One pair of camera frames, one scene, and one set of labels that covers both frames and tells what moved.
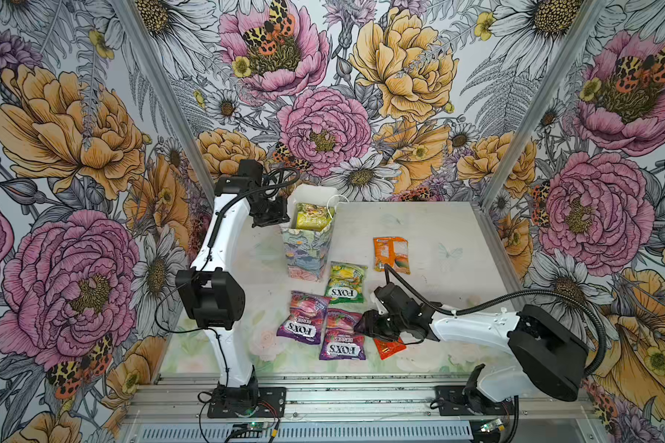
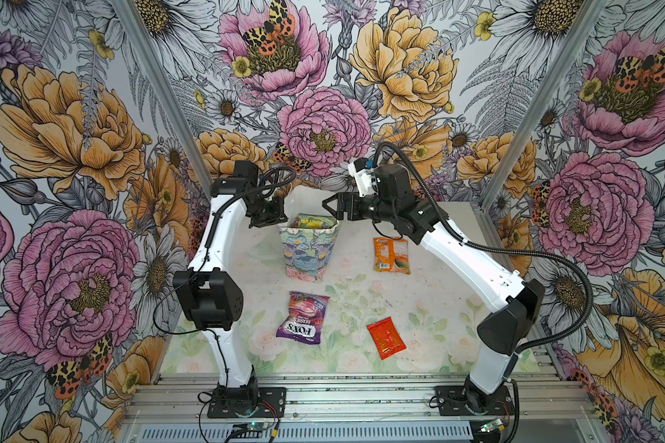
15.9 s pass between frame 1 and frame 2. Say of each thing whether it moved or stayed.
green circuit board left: stayed
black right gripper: moved
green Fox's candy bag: moved
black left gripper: stayed
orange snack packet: stayed
